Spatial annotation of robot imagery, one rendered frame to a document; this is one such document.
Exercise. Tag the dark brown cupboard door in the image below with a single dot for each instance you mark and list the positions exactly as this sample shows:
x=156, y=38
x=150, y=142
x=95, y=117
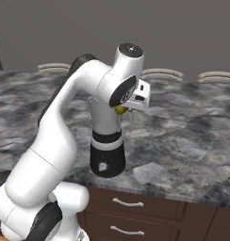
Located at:
x=223, y=226

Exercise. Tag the pale stool backrest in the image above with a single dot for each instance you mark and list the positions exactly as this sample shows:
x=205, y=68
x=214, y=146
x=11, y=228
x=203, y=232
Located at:
x=162, y=75
x=217, y=77
x=54, y=67

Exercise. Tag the yellow green mango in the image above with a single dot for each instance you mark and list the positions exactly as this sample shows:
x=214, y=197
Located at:
x=120, y=109

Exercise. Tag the dark brown drawer front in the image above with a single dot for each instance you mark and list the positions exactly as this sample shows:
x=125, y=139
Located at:
x=164, y=204
x=98, y=227

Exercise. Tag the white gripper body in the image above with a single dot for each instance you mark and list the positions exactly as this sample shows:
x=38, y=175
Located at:
x=139, y=105

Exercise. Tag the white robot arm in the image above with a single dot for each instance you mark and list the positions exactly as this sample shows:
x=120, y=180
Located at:
x=51, y=141

